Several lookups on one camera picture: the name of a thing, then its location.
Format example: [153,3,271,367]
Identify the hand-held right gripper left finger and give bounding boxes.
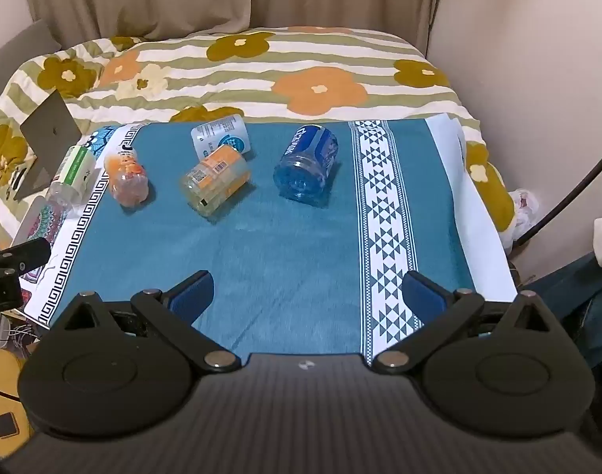
[51,271,243,374]

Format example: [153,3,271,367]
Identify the floral striped blanket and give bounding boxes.
[0,24,517,238]

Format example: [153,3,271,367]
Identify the green label clear bottle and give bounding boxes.
[47,145,97,205]

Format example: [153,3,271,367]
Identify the grey headboard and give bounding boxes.
[0,20,63,114]

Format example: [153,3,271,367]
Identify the teal patterned cloth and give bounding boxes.
[23,113,519,357]

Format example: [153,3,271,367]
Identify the blue plastic bottle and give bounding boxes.
[273,124,339,204]

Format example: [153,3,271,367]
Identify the white blue label bottle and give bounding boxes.
[191,114,251,160]

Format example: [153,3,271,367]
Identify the blue jeans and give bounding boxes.
[525,251,602,369]

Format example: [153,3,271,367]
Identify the white plastic bag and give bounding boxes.
[502,188,549,248]

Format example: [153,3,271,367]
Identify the yellow object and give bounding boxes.
[0,346,36,457]

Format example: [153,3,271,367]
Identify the black cable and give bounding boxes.
[508,141,602,258]

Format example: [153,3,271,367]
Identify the small orange drink bottle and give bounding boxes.
[103,149,149,207]

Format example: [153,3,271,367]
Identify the orange label clear bottle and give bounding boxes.
[181,145,252,219]

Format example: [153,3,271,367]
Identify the bundle of white wires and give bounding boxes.
[0,312,41,354]

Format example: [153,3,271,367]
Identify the grey laptop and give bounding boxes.
[12,90,83,203]

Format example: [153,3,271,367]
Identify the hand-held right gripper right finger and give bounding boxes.
[369,270,559,376]

